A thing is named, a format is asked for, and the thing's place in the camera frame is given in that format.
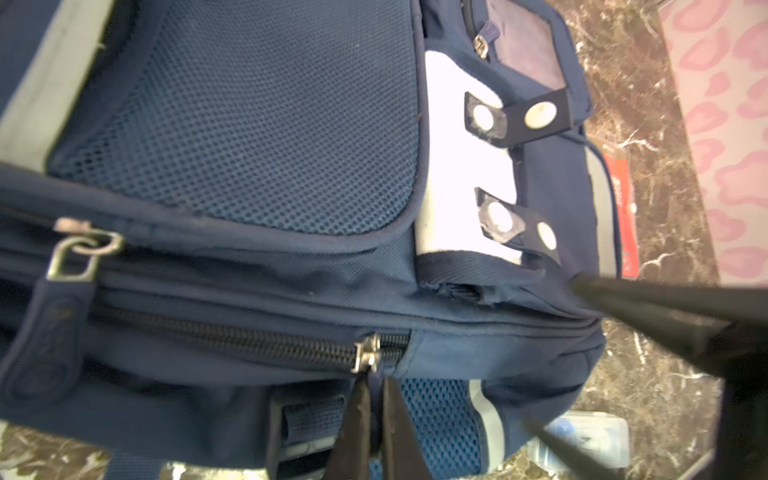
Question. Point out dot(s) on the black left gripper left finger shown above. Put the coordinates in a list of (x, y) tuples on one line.
[(350, 456)]

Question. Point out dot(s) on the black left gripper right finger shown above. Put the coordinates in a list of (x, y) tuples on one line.
[(401, 452)]

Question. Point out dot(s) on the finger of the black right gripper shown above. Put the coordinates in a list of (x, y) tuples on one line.
[(580, 465), (720, 331)]

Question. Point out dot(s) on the navy blue student backpack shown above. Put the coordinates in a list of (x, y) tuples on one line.
[(218, 216)]

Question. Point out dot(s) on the clear plastic pen case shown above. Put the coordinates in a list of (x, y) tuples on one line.
[(603, 436)]

